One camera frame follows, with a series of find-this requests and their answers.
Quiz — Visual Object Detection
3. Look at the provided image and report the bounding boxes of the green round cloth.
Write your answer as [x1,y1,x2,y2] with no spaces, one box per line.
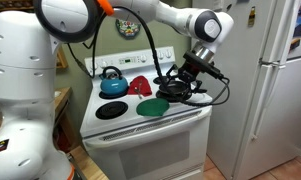
[135,97,171,118]

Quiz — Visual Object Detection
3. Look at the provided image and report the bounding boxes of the white refrigerator handle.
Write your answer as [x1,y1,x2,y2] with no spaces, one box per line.
[269,0,296,66]
[249,61,286,141]

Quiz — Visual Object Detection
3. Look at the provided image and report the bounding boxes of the orange cable clip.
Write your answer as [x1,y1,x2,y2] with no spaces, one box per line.
[96,0,115,17]

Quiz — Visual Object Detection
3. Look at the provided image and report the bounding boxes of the white refrigerator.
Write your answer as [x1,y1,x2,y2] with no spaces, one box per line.
[191,0,301,180]

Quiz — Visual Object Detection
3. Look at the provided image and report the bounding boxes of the colourful wall decoration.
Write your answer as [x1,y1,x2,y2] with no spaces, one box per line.
[115,18,142,40]

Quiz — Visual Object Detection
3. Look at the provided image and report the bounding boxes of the yellow black fridge magnet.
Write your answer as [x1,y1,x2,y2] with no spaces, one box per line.
[247,5,257,28]

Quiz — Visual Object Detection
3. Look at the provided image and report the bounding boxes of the white oven door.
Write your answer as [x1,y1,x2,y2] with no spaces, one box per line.
[82,107,213,180]

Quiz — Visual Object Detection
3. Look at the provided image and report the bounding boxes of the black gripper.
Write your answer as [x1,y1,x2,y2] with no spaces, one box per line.
[165,63,208,95]

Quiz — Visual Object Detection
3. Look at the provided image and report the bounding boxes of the white electric stove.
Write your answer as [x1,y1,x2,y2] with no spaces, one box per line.
[79,45,214,180]

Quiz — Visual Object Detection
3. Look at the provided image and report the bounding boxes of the blue tea kettle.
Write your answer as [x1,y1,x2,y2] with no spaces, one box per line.
[99,65,129,98]

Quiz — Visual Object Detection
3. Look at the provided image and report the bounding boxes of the white paper note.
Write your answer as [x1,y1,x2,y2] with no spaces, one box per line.
[211,0,225,13]

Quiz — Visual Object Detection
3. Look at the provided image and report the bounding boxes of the thin black cable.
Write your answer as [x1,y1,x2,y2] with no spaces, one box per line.
[66,13,106,79]

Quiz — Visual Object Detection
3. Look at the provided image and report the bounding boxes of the black coil burner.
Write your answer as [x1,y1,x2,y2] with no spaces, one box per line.
[98,87,130,100]
[95,100,129,121]
[155,89,194,104]
[152,75,173,85]

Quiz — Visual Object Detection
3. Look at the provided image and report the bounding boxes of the wooden spice rack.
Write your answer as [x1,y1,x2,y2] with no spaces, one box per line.
[55,45,69,70]
[0,0,35,14]

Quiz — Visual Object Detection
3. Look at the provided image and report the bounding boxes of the red oven mitt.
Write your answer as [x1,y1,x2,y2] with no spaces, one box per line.
[126,75,153,98]

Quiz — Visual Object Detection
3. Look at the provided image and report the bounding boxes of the small yellowish photo print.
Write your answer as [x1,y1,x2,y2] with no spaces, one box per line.
[288,37,301,52]

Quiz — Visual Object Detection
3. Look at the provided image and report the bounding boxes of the small grey metal object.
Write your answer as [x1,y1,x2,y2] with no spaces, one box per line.
[134,81,144,100]

